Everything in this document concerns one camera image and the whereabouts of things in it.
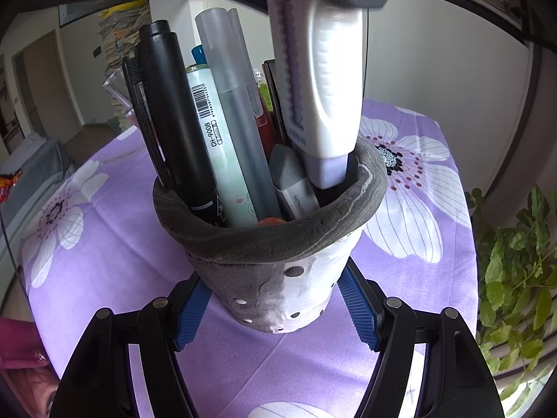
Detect tall pile of papers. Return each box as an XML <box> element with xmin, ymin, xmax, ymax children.
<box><xmin>98</xmin><ymin>2</ymin><xmax>151</xmax><ymax>131</ymax></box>

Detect green potted vine plant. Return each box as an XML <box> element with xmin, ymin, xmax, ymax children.
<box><xmin>463</xmin><ymin>183</ymin><xmax>557</xmax><ymax>401</ymax></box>

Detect pale green pen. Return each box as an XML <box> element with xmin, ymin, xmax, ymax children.
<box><xmin>186</xmin><ymin>64</ymin><xmax>257</xmax><ymax>228</ymax></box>

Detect red pen with clear cap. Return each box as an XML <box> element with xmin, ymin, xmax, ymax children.
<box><xmin>254</xmin><ymin>67</ymin><xmax>281</xmax><ymax>149</ymax></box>

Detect purple floral tablecloth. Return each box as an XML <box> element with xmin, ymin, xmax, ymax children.
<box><xmin>17</xmin><ymin>98</ymin><xmax>479</xmax><ymax>418</ymax></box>

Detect brown wooden door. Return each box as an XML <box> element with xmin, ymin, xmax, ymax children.
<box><xmin>11</xmin><ymin>30</ymin><xmax>83</xmax><ymax>140</ymax></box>

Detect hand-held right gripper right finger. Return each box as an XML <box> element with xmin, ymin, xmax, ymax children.
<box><xmin>337</xmin><ymin>258</ymin><xmax>506</xmax><ymax>418</ymax></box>

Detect black marker pen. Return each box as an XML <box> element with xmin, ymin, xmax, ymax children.
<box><xmin>122</xmin><ymin>20</ymin><xmax>229</xmax><ymax>229</ymax></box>

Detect black pen silver clip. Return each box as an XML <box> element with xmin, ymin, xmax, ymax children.
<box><xmin>262</xmin><ymin>59</ymin><xmax>288</xmax><ymax>144</ymax></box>

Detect grey translucent pen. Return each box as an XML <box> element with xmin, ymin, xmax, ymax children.
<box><xmin>194</xmin><ymin>6</ymin><xmax>281</xmax><ymax>223</ymax></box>

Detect white correction tape dispenser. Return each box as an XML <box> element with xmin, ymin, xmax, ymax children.
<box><xmin>257</xmin><ymin>0</ymin><xmax>364</xmax><ymax>190</ymax></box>

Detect grey clay pen holder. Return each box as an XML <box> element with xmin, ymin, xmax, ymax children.
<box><xmin>152</xmin><ymin>135</ymin><xmax>388</xmax><ymax>334</ymax></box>

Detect orange toy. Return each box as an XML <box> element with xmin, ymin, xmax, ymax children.
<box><xmin>0</xmin><ymin>173</ymin><xmax>24</xmax><ymax>201</ymax></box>

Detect person's red clothing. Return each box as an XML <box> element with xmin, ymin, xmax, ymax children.
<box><xmin>0</xmin><ymin>318</ymin><xmax>59</xmax><ymax>418</ymax></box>

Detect grey and white eraser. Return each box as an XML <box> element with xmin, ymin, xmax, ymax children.
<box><xmin>267</xmin><ymin>143</ymin><xmax>320</xmax><ymax>218</ymax></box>

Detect dark glass cabinet door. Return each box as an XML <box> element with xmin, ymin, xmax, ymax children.
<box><xmin>513</xmin><ymin>0</ymin><xmax>557</xmax><ymax>53</ymax></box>
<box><xmin>0</xmin><ymin>0</ymin><xmax>149</xmax><ymax>44</ymax></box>

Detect grey sofa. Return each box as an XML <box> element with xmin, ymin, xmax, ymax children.
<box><xmin>0</xmin><ymin>137</ymin><xmax>74</xmax><ymax>262</ymax></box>

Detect white base cabinet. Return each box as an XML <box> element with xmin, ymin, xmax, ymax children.
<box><xmin>148</xmin><ymin>0</ymin><xmax>540</xmax><ymax>188</ymax></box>

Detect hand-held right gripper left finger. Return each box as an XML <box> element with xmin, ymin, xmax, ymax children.
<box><xmin>49</xmin><ymin>275</ymin><xmax>212</xmax><ymax>418</ymax></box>

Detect pink checkered pen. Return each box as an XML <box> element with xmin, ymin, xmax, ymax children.
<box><xmin>102</xmin><ymin>70</ymin><xmax>140</xmax><ymax>129</ymax></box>

